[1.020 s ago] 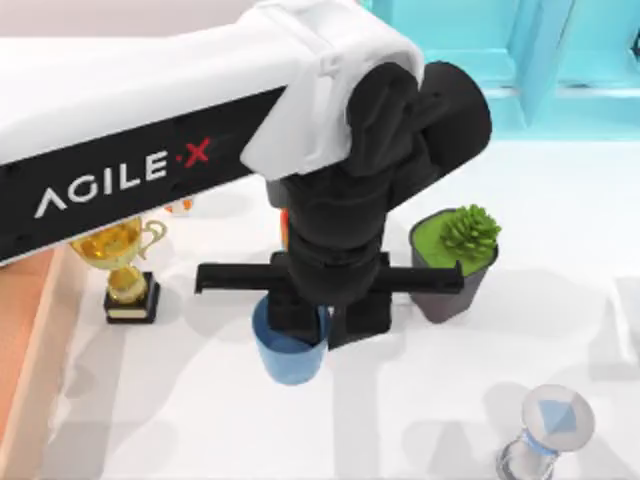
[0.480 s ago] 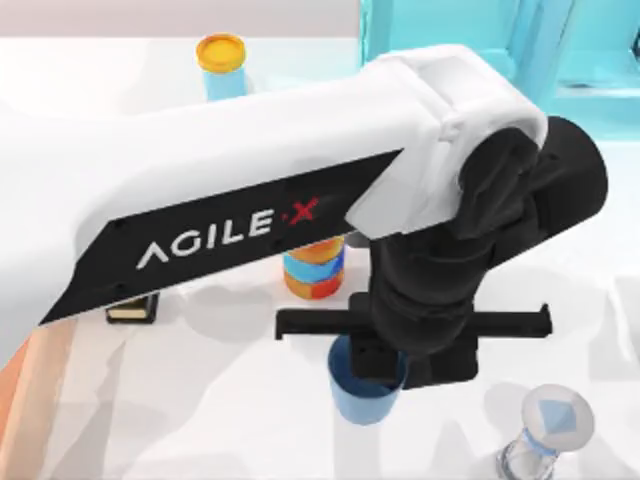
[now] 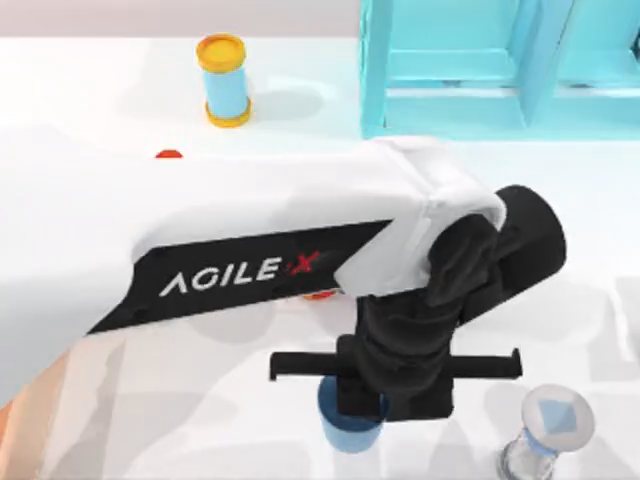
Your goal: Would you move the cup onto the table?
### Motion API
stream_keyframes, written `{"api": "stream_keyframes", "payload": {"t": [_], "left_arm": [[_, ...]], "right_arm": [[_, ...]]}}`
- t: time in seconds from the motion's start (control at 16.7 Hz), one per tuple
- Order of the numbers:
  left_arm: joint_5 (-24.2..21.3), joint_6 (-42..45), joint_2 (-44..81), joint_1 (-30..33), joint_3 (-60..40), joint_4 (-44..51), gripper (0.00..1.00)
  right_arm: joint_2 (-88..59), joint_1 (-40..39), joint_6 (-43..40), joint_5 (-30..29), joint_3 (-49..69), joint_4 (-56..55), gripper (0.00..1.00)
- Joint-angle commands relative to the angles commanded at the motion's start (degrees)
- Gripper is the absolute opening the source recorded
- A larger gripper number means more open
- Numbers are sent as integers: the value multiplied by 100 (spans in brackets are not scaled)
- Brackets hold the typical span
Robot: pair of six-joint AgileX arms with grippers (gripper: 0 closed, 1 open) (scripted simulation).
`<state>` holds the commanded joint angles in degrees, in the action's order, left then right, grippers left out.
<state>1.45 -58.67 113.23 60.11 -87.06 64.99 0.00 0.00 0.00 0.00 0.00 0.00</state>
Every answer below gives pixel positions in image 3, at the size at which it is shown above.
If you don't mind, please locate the blue cup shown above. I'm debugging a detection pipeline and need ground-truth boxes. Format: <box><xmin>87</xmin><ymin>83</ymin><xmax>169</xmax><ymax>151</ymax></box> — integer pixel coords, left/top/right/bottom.
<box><xmin>317</xmin><ymin>374</ymin><xmax>390</xmax><ymax>454</ymax></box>

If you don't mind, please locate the orange and red round object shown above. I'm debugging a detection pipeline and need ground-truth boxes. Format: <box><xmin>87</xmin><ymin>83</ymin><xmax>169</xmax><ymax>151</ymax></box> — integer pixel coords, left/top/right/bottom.
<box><xmin>301</xmin><ymin>289</ymin><xmax>342</xmax><ymax>304</ymax></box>

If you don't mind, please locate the silver and blue hourglass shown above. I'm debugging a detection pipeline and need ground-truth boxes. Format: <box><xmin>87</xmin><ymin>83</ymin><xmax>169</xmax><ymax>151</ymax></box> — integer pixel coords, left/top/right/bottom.
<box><xmin>498</xmin><ymin>383</ymin><xmax>597</xmax><ymax>480</ymax></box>

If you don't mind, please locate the light blue rack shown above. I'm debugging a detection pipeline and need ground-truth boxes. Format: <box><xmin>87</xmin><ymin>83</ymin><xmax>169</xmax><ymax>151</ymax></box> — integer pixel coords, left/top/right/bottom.
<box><xmin>358</xmin><ymin>0</ymin><xmax>640</xmax><ymax>142</ymax></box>

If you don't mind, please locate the yellow and blue hourglass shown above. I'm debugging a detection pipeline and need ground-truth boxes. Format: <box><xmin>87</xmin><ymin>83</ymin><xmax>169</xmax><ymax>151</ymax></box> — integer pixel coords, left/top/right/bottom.
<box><xmin>195</xmin><ymin>33</ymin><xmax>254</xmax><ymax>129</ymax></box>

